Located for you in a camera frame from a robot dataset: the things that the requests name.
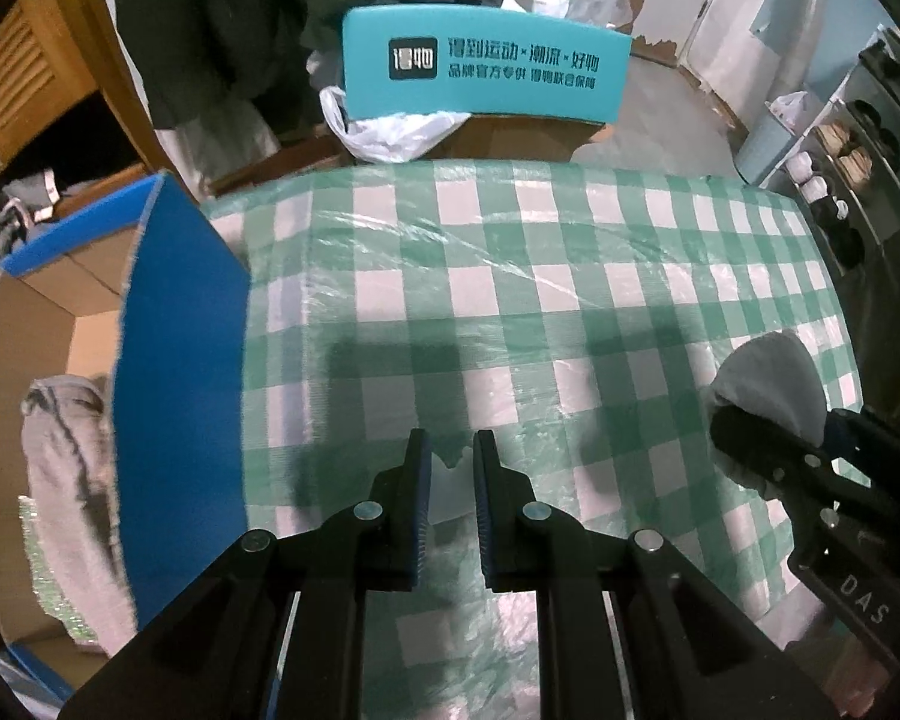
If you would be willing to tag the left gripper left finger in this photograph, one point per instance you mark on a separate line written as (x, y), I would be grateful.
(325, 576)

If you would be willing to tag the grey clothes pile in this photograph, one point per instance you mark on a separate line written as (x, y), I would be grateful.
(26, 207)

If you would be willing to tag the dark hanging coat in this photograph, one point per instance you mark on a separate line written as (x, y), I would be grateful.
(194, 56)

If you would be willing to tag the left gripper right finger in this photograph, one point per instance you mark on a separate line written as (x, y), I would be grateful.
(527, 545)

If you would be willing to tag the wooden louvered cabinet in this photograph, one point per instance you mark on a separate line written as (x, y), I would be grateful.
(55, 53)

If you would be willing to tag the grey fleece slipper sock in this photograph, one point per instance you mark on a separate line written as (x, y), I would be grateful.
(68, 447)

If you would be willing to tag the light blue trash bin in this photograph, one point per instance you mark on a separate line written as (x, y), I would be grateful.
(764, 146)

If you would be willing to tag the white sock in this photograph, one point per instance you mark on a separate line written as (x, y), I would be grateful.
(772, 377)

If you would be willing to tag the person's right hand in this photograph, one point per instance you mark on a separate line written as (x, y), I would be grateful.
(857, 683)

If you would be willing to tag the green white checkered tablecloth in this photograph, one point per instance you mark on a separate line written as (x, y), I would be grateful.
(577, 313)

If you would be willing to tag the blue cardboard storage box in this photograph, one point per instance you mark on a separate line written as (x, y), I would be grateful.
(140, 291)

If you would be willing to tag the small white plastic piece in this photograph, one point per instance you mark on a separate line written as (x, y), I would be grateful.
(452, 488)

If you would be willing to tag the shoe rack with shoes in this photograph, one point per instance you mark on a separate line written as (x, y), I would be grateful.
(842, 166)

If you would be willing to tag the white plastic bag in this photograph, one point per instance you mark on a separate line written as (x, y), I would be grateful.
(391, 139)

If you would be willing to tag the teal printed shoe box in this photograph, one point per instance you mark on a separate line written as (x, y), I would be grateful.
(423, 59)

